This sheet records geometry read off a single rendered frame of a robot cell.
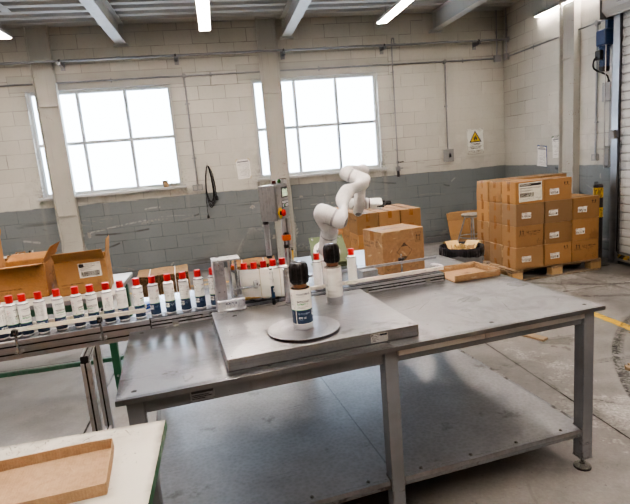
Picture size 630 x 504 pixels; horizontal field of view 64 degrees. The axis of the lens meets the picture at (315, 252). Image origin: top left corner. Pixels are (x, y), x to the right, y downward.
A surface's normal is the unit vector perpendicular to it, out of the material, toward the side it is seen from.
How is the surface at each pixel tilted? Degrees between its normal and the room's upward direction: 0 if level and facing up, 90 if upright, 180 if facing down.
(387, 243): 90
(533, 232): 88
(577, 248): 90
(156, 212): 90
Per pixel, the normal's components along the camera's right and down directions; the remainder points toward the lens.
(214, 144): 0.18, 0.16
